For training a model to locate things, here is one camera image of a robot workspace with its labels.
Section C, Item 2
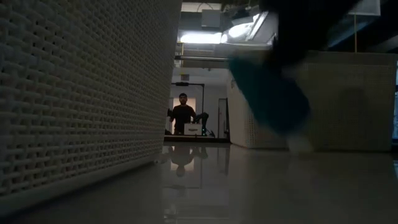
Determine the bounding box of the black gantry frame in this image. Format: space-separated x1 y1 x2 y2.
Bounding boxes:
170 81 205 106

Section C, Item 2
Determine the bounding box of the white ceiling panel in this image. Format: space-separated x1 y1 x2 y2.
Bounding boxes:
348 0 381 16

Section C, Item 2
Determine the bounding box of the bright ceiling light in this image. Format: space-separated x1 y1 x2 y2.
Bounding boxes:
177 30 229 45

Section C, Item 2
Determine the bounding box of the horizontal ceiling pipe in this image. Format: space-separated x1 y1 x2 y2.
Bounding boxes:
174 55 231 62

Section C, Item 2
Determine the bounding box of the background table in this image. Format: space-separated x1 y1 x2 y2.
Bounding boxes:
164 134 231 144

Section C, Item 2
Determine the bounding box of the person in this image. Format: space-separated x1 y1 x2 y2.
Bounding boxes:
169 92 197 136

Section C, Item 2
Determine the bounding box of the silver ceiling duct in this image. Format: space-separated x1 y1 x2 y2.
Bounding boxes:
228 11 279 44

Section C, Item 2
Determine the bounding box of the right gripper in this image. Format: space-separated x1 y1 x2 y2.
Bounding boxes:
258 0 361 68

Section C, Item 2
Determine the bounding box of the white woven plastic basket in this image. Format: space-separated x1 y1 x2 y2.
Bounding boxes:
226 49 398 152
0 0 183 215

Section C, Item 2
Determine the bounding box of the teal garment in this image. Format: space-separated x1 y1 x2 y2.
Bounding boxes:
228 57 314 154

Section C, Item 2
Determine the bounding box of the grey ceiling box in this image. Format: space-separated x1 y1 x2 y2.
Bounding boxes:
200 9 222 29

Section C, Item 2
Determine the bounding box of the white cardboard box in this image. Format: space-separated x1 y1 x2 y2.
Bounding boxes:
183 123 203 136

